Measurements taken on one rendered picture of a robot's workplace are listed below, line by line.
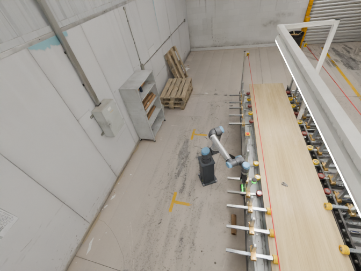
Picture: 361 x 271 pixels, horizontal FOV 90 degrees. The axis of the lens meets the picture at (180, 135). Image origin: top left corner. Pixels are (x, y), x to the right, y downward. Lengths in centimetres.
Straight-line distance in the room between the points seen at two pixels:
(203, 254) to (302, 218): 152
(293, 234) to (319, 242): 25
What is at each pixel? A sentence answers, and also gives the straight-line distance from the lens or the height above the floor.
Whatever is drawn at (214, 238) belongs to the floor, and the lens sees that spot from 338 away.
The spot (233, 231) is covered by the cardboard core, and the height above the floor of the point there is 8.
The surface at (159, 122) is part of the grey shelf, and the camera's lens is 511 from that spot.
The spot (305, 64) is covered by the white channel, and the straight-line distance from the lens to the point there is 198.
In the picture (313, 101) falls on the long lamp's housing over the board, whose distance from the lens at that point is 165.
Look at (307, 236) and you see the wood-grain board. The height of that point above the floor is 90.
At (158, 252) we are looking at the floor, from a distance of 344.
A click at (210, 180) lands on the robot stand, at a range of 374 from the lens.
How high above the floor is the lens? 324
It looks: 43 degrees down
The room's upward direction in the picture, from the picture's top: 12 degrees counter-clockwise
